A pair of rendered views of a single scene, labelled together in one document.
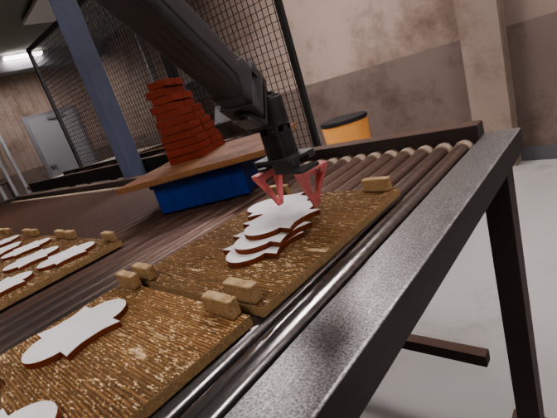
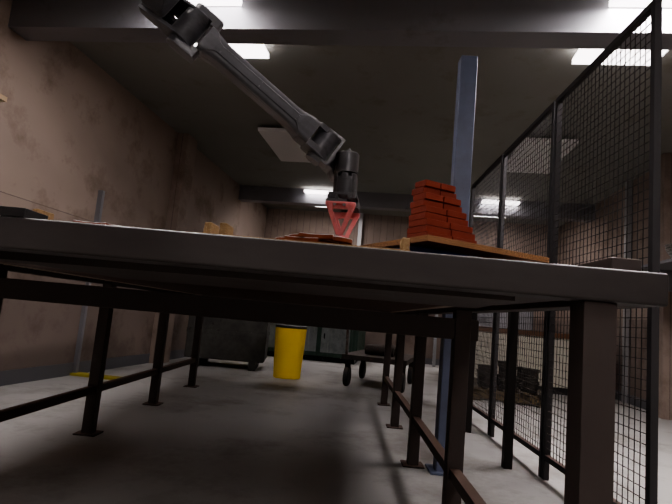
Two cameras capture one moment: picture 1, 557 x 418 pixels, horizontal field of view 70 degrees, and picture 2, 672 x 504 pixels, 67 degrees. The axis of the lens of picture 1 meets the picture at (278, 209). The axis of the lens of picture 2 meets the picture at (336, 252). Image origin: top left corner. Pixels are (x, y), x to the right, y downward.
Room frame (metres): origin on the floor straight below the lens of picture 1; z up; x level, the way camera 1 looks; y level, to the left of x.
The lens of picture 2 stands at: (-0.10, -0.89, 0.78)
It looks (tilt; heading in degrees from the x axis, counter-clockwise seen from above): 7 degrees up; 47
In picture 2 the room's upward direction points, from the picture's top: 5 degrees clockwise
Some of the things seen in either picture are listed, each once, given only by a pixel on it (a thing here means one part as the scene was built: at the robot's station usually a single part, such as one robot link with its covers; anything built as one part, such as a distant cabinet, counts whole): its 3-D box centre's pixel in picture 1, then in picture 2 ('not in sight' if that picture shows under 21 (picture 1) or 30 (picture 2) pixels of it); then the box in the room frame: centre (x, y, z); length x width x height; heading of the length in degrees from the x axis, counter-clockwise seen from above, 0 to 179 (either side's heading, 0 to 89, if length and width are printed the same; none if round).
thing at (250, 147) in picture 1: (216, 154); (440, 255); (1.38, 0.15, 1.03); 0.50 x 0.50 x 0.02; 74
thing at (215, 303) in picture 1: (220, 304); (211, 230); (0.46, 0.11, 0.95); 0.06 x 0.02 x 0.03; 43
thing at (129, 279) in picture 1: (128, 279); not in sight; (0.66, 0.29, 0.95); 0.06 x 0.02 x 0.03; 43
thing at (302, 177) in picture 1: (304, 182); (341, 216); (0.69, -0.06, 1.01); 0.07 x 0.07 x 0.09; 39
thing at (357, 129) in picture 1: (351, 153); not in sight; (3.84, -0.86, 0.36); 0.47 x 0.46 x 0.73; 126
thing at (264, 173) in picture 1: (278, 182); (344, 221); (0.74, -0.02, 1.01); 0.07 x 0.07 x 0.09; 39
